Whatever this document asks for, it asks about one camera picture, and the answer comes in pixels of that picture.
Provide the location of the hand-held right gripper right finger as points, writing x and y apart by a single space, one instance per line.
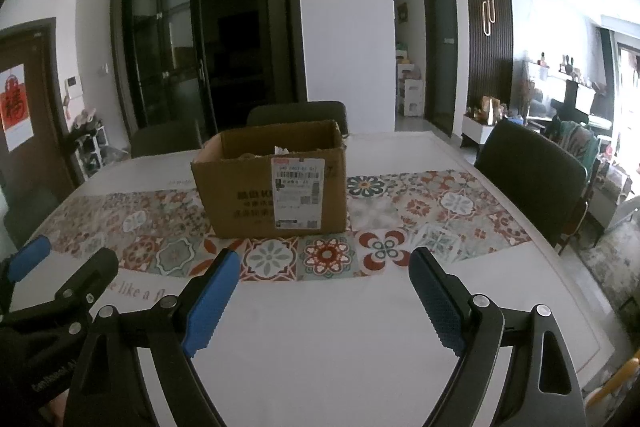
440 302

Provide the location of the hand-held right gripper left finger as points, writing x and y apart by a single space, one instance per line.
212 302

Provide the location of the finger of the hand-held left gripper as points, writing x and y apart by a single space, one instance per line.
29 257
95 272

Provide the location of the brown cardboard box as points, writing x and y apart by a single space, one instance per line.
240 197

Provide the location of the dark green chair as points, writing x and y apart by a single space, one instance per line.
297 112
30 214
165 138
535 172

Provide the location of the brown wooden door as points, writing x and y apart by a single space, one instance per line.
47 147

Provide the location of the white shoe rack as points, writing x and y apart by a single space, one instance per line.
90 152

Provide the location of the white patterned tablecloth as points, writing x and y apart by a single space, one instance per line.
325 347

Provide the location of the pink plush toy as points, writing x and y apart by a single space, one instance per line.
85 118

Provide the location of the red and white door poster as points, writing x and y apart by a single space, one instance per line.
14 107

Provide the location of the white low cabinet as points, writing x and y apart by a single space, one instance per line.
480 132

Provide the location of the patterned floor rug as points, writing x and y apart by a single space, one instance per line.
615 272

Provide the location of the brown tabletop ornament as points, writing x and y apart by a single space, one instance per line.
491 111

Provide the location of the green hanging clothes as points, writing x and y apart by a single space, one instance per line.
577 142

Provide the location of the white storage box stack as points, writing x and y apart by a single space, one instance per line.
410 92

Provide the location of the dark interior door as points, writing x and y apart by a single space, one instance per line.
441 57

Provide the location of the dark glass sliding doors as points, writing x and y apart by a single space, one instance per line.
210 32

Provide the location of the wall intercom panel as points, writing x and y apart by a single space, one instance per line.
73 84

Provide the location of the yellow plastic frame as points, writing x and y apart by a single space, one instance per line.
615 387

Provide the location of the dark slatted wall panel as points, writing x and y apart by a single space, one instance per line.
500 67

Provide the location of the white wall shelf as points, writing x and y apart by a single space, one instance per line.
560 74

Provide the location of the gold wall lamp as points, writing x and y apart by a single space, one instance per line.
488 14

